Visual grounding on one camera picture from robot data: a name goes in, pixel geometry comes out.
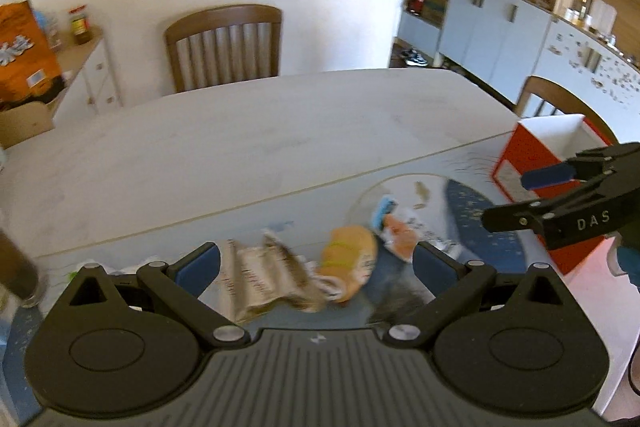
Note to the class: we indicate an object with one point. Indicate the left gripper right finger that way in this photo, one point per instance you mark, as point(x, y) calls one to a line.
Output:
point(457, 289)

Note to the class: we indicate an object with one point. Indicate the wooden chair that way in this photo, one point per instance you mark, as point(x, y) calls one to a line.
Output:
point(226, 44)
point(560, 98)

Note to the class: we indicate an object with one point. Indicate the white side cabinet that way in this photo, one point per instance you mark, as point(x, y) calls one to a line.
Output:
point(90, 86)

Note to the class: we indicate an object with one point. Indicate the chicken sausage snack packet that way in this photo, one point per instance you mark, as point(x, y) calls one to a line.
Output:
point(401, 230)

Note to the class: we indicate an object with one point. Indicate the far wooden chair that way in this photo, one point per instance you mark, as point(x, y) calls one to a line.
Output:
point(226, 44)

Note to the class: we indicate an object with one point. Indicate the orange snack bag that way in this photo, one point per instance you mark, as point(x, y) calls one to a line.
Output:
point(29, 70)

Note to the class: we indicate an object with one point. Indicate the silver foil snack bag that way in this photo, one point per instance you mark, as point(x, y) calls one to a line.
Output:
point(255, 279)

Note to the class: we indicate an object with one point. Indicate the black white sneakers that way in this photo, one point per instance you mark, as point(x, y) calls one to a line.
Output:
point(412, 58)

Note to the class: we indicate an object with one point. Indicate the white wall cabinet unit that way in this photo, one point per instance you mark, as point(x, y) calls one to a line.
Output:
point(589, 47)

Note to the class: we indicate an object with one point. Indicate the orange yellow bread toy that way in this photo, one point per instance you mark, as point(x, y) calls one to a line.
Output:
point(346, 262)

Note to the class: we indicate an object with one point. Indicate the red white cardboard box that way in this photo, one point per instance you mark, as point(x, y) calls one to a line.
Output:
point(542, 142)

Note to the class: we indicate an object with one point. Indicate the glass of dark drink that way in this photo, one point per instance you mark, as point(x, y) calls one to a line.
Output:
point(19, 273)

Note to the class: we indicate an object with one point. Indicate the right wooden chair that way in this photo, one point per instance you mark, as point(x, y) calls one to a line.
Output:
point(560, 98)

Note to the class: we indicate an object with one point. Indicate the cardboard box on left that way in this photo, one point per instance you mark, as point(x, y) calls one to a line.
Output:
point(23, 122)

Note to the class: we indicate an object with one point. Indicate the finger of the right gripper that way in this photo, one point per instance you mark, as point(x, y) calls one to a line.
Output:
point(564, 220)
point(622, 159)

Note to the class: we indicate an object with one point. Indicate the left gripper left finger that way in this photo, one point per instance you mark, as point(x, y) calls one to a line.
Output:
point(175, 290)

